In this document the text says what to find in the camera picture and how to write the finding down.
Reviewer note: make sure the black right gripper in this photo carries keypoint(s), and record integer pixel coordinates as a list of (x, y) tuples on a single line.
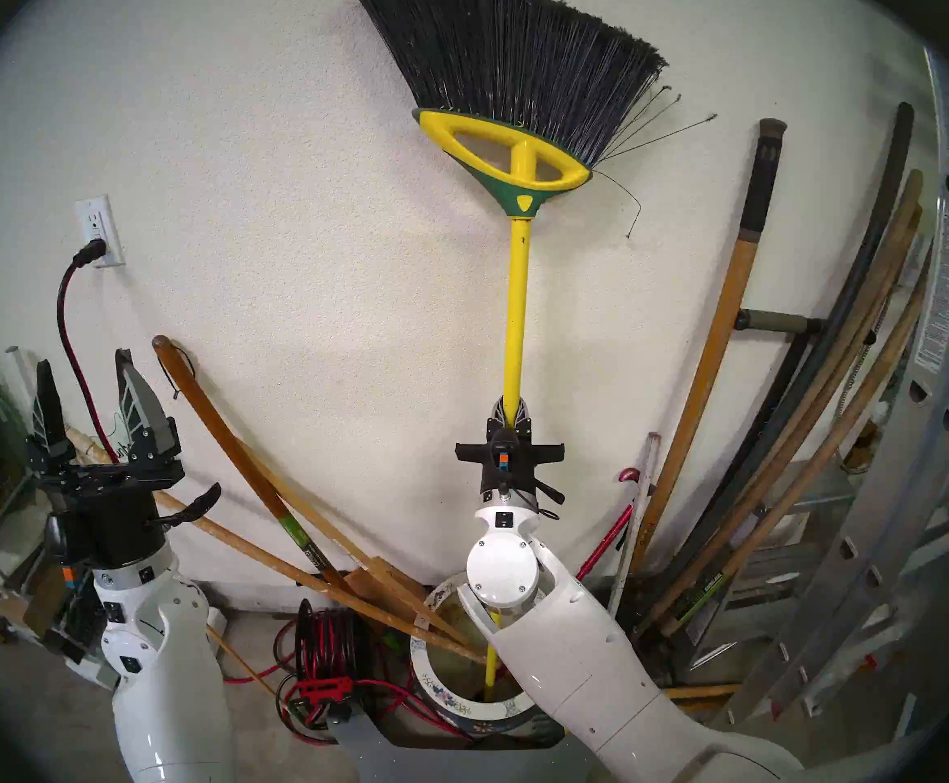
[(508, 484)]

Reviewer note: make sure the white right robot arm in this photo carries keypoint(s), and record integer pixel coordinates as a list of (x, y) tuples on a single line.
[(572, 659)]

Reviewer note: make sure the grey metal stepladder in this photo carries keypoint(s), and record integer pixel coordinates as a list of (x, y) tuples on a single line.
[(800, 561)]

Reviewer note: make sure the grey robot torso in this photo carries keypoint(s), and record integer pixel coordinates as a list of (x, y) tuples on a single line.
[(442, 761)]

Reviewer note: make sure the thin wooden dowel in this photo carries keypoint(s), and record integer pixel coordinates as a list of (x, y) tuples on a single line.
[(246, 667)]

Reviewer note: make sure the white wall outlet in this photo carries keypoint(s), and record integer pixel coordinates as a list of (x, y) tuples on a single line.
[(97, 218)]

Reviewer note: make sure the red hooked tool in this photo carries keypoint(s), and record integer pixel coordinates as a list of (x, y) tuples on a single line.
[(605, 541)]

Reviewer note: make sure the yellow broom black bristles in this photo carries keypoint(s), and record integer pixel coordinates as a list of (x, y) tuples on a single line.
[(515, 316)]

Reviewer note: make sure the aluminium extension ladder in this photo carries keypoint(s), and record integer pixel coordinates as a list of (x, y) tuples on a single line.
[(939, 300)]

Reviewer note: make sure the black shaft with grey D-grip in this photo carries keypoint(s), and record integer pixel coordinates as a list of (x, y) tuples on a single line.
[(776, 322)]

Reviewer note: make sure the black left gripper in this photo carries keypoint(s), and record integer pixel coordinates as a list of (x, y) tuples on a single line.
[(107, 520)]

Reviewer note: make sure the brown cardboard box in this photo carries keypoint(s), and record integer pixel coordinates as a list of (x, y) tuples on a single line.
[(34, 602)]

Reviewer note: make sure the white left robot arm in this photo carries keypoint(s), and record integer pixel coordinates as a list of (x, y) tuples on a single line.
[(164, 692)]

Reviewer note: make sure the brown wooden board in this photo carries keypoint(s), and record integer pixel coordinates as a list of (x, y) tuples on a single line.
[(384, 586)]

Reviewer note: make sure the floral ceramic pot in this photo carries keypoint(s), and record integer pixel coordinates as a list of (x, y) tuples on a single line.
[(442, 700)]

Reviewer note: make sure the white appliance with black grille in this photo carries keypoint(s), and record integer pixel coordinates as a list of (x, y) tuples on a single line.
[(79, 626)]

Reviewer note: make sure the long light wooden stick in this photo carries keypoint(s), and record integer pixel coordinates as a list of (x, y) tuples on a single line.
[(278, 565)]

